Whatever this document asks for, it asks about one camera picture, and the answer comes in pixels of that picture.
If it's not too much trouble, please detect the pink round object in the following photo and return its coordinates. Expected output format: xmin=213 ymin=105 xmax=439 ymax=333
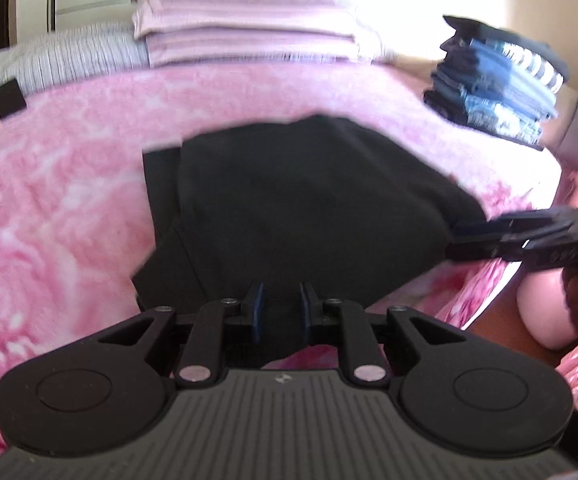
xmin=516 ymin=269 xmax=578 ymax=352

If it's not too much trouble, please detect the grey striped quilt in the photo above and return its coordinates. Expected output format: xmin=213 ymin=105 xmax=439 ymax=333
xmin=0 ymin=22 xmax=150 ymax=117

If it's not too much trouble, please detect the black smartphone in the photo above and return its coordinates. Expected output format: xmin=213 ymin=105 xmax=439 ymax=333
xmin=0 ymin=78 xmax=28 ymax=121

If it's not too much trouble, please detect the black long-sleeve sweater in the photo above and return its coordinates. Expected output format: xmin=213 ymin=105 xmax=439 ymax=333
xmin=130 ymin=114 xmax=490 ymax=362

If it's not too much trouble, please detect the stack of folded clothes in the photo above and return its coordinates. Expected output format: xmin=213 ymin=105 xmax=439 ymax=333
xmin=423 ymin=14 xmax=570 ymax=150

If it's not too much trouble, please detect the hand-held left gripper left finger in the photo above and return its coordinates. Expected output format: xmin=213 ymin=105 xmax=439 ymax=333
xmin=98 ymin=282 xmax=266 ymax=389

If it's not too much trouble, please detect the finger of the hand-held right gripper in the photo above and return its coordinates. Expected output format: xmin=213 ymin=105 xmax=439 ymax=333
xmin=453 ymin=207 xmax=572 ymax=238
xmin=445 ymin=237 xmax=532 ymax=264

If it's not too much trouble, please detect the pink pillow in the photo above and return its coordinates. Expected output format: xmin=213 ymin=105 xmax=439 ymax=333
xmin=145 ymin=31 xmax=387 ymax=67
xmin=128 ymin=0 xmax=357 ymax=42

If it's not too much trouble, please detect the pink floral blanket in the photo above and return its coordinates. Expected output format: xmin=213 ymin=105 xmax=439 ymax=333
xmin=0 ymin=56 xmax=564 ymax=467

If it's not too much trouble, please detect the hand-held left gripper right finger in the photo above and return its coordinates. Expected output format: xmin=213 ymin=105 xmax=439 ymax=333
xmin=299 ymin=282 xmax=466 ymax=389

